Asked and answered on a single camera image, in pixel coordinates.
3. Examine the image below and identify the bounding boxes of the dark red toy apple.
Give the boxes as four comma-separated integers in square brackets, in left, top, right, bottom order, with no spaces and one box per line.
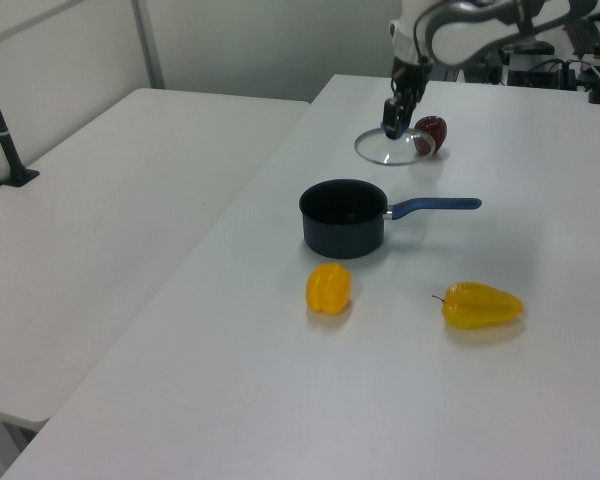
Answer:
[412,114,449,158]

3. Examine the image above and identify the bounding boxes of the white side table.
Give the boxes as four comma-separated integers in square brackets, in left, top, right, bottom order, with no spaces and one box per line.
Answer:
[0,87,312,432]

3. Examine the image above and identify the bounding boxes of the black pole with base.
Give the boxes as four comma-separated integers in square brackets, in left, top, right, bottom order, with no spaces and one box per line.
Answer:
[0,49,41,188]

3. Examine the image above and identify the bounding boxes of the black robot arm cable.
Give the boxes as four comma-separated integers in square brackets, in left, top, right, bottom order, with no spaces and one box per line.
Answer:
[411,7,432,67]

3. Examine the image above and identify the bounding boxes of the dark saucepan with blue handle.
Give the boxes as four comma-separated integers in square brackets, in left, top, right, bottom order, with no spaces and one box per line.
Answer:
[298,178,483,261]

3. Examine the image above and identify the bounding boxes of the black electronics box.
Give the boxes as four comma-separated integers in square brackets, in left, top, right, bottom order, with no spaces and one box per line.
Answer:
[503,49,581,91]

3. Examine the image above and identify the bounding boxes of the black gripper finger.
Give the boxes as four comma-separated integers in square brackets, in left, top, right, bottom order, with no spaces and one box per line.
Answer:
[401,99,424,133]
[382,98,407,140]

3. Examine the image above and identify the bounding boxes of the yellow toy bell pepper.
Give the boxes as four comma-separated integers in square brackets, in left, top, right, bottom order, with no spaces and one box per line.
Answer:
[305,262,355,317]

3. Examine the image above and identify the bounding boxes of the black keyboard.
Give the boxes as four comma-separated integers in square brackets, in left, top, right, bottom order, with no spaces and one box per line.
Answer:
[562,20,600,54]

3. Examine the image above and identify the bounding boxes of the glass lid with blue knob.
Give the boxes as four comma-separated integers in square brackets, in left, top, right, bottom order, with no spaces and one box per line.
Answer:
[353,123,439,168]

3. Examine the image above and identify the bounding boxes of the white partition post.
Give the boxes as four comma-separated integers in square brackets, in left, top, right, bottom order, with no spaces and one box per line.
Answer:
[131,0,167,91]

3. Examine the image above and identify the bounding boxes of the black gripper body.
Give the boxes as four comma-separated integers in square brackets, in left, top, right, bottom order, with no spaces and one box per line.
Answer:
[390,55,434,103]

